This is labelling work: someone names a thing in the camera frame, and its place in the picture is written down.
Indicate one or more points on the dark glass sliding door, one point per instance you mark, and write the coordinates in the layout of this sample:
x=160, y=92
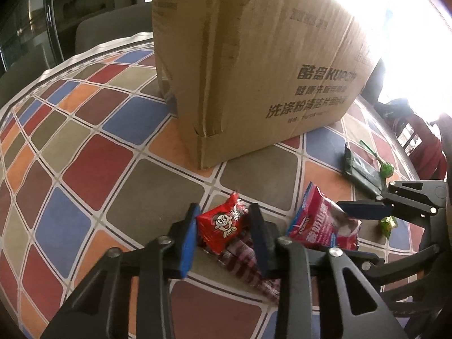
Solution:
x=28, y=7

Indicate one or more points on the colourful checkered table mat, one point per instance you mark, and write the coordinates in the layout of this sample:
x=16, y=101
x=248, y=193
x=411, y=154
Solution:
x=95, y=169

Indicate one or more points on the yellow-green snack packet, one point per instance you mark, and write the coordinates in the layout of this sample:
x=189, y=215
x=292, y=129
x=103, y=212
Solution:
x=388, y=226

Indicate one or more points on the red garment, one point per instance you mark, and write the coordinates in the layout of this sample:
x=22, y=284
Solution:
x=429, y=152

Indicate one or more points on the green twisted wrapper candy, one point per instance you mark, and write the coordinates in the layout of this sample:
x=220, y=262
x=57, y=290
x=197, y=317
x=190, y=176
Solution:
x=385, y=168

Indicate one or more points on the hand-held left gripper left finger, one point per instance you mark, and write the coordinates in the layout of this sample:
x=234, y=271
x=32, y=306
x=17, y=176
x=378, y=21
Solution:
x=186, y=247

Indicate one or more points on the small red snack packet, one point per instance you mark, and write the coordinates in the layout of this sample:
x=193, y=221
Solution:
x=220, y=224

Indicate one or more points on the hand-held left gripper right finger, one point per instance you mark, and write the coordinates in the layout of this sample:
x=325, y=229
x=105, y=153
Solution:
x=262, y=245

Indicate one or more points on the long dark red snack packet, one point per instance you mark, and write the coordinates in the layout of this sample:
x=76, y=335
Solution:
x=247, y=263

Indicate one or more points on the dark green snack packet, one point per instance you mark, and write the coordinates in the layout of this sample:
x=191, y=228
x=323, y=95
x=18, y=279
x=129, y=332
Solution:
x=360, y=169

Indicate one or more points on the red snack packet blue edge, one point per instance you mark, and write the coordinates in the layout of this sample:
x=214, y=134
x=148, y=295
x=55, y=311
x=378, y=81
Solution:
x=317, y=226

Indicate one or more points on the grey upholstered chair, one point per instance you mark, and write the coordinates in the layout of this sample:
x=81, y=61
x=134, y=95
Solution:
x=113, y=28
x=24, y=63

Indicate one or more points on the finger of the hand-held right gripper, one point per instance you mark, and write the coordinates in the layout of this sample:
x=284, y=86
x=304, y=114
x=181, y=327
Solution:
x=363, y=210
x=392, y=266

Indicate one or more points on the brown cardboard box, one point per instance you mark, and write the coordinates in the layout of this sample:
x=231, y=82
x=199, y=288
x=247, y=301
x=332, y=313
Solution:
x=265, y=60

